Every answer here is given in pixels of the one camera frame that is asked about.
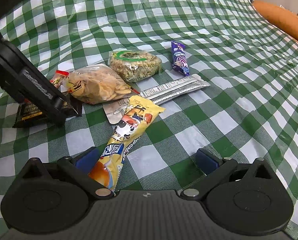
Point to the clear bag of crackers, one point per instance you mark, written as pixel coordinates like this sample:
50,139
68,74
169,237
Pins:
101,82

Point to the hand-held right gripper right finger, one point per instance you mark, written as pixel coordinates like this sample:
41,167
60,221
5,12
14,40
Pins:
207,161

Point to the orange cushion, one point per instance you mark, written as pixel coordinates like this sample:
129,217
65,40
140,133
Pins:
286,20

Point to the yellow cartoon snack packet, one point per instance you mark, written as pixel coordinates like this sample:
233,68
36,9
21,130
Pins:
129,127

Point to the silver foil packet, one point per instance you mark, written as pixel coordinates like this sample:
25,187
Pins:
178,88

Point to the purple snack packet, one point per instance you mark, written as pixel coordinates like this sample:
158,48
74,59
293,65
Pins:
179,58

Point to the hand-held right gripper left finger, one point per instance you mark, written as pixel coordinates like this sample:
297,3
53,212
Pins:
84,159

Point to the small red yellow candy packet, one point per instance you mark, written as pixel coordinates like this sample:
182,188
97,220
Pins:
59,78

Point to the round grain cake packet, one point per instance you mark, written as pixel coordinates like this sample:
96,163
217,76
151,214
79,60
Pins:
134,66

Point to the black snack packet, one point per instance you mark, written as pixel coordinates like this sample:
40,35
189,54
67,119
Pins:
29,116

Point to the green checkered tablecloth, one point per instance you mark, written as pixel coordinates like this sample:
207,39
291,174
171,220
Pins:
213,105

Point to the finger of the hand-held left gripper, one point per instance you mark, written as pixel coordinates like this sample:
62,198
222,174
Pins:
42,90

